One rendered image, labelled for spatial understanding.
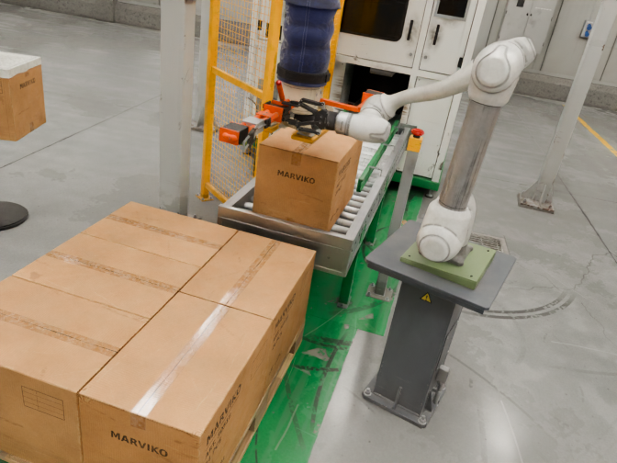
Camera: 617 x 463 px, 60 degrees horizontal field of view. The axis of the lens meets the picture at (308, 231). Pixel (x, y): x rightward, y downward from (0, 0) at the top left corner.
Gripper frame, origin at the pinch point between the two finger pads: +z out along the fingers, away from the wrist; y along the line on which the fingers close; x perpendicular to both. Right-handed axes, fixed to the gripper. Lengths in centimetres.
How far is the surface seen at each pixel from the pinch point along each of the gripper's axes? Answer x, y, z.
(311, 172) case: 26.6, 33.4, -6.7
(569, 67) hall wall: 929, 61, -256
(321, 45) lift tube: 16.2, -25.3, -5.7
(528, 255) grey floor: 186, 121, -145
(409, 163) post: 75, 34, -48
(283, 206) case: 27, 54, 5
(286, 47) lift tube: 14.5, -22.3, 8.4
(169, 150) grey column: 90, 65, 104
